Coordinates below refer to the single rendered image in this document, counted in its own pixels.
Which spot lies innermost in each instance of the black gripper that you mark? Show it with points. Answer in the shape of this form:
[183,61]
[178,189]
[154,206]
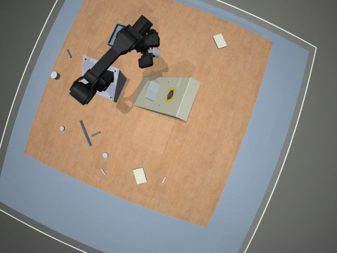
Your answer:
[146,59]

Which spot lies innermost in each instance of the white cylinder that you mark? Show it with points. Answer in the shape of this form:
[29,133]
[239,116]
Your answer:
[55,75]

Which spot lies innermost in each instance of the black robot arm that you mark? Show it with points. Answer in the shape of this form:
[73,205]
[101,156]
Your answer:
[98,77]

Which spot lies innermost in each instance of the grey cylinder with two slots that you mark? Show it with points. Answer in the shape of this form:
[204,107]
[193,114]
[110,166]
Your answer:
[155,51]

